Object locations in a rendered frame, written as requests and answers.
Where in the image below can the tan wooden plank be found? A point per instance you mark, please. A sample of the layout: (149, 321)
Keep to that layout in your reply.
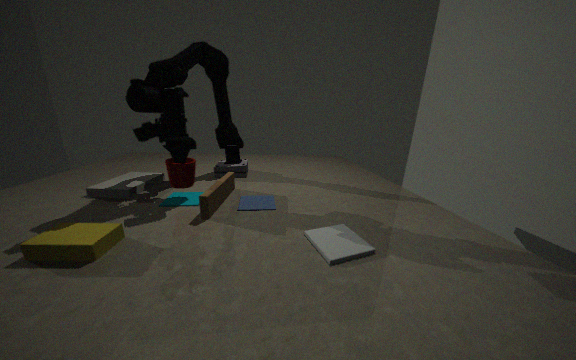
(213, 197)

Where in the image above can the yellow flat block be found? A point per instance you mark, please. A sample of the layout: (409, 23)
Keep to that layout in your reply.
(73, 241)

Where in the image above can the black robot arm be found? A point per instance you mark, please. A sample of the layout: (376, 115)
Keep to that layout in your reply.
(149, 95)

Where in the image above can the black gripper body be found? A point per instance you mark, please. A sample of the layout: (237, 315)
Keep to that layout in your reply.
(177, 137)

